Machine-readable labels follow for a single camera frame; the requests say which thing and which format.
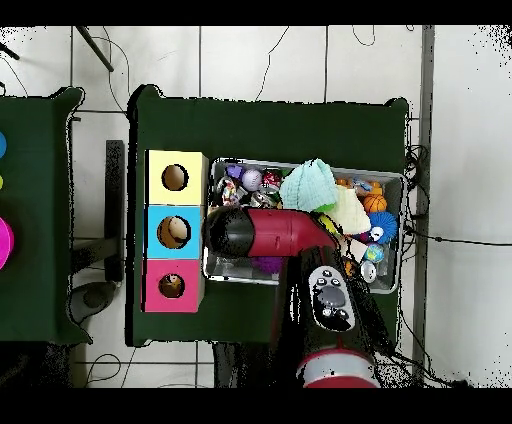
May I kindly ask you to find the mint green knitted cloth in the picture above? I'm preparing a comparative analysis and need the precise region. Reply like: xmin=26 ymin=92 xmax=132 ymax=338
xmin=279 ymin=158 xmax=339 ymax=213

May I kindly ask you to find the cream knitted cloth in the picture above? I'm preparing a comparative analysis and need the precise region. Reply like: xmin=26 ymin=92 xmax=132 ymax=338
xmin=323 ymin=185 xmax=372 ymax=237

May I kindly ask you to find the wooden box with three holes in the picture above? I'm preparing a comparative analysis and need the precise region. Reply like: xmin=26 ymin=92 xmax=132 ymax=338
xmin=143 ymin=149 xmax=210 ymax=314

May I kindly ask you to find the shallow clear mesh bin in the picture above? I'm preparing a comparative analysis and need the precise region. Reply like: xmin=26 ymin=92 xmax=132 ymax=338
xmin=203 ymin=158 xmax=405 ymax=295

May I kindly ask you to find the white toy baseball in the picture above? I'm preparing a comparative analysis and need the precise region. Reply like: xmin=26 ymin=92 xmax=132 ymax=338
xmin=242 ymin=169 xmax=264 ymax=192

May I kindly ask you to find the red crushed can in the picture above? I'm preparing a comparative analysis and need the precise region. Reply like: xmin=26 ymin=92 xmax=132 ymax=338
xmin=262 ymin=169 xmax=283 ymax=192

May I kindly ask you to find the purple spiky toy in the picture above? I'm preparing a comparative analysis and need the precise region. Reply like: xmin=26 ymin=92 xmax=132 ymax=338
xmin=251 ymin=255 xmax=285 ymax=276

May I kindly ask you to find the dark green table cloth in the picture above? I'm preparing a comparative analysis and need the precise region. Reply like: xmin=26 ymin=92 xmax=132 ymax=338
xmin=126 ymin=83 xmax=411 ymax=353

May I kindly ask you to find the orange toy basketball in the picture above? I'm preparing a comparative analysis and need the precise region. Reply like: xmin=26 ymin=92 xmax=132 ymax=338
xmin=363 ymin=194 xmax=389 ymax=214

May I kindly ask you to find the small globe ball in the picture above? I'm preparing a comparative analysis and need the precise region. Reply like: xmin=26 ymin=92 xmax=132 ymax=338
xmin=364 ymin=243 xmax=386 ymax=265

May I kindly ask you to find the silver topped dark can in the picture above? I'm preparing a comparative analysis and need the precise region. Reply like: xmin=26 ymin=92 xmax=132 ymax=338
xmin=359 ymin=260 xmax=379 ymax=285

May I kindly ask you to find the blue spiky ball with eyes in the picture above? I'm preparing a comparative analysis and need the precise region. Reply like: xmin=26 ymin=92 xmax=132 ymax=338
xmin=368 ymin=211 xmax=400 ymax=245

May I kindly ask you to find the green side table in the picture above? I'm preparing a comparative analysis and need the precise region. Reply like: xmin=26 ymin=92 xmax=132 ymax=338
xmin=0 ymin=86 xmax=93 ymax=345

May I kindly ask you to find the black tripod leg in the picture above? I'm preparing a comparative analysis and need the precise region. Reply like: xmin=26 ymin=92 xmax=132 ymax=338
xmin=75 ymin=26 xmax=115 ymax=73

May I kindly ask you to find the pink disc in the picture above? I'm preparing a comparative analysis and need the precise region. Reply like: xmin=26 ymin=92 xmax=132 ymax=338
xmin=0 ymin=215 xmax=16 ymax=272

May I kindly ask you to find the black cable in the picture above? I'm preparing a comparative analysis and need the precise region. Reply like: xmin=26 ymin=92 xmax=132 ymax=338
xmin=403 ymin=227 xmax=512 ymax=248

